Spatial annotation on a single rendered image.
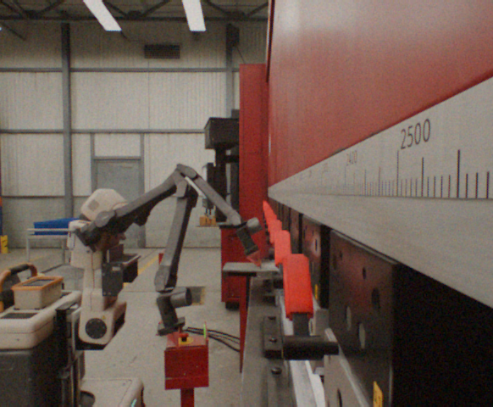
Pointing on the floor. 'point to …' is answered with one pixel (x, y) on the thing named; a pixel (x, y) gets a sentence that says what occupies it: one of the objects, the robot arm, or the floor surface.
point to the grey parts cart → (62, 258)
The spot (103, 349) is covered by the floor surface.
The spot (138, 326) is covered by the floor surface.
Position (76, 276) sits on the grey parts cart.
